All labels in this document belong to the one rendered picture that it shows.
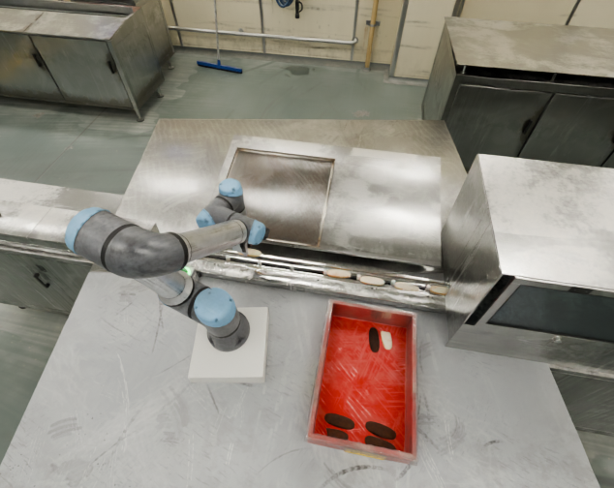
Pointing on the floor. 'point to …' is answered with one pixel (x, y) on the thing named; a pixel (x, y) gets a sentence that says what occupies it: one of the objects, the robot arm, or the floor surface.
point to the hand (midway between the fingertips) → (248, 250)
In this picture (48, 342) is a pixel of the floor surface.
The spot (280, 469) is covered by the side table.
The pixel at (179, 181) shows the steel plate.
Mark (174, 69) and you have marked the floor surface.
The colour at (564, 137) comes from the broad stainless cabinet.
